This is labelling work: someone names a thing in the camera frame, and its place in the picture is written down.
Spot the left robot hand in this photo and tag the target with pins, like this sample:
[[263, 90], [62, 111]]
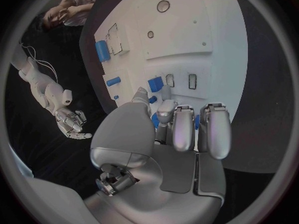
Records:
[[144, 171]]

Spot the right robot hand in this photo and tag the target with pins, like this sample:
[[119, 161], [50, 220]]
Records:
[[70, 123]]

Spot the tiny blue peg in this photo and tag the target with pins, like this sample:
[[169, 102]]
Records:
[[116, 97]]

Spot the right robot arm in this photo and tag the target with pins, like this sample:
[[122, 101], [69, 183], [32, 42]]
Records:
[[39, 82]]

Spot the blue block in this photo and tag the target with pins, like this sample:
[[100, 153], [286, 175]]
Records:
[[155, 84]]

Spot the small blue cylinder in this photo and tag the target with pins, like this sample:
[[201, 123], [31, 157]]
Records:
[[113, 81]]

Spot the white task board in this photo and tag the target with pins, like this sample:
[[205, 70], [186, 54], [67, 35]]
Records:
[[177, 41]]

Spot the large blue cylinder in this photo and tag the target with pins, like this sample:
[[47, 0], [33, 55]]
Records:
[[102, 51]]

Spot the person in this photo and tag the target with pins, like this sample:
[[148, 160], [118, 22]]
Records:
[[77, 9]]

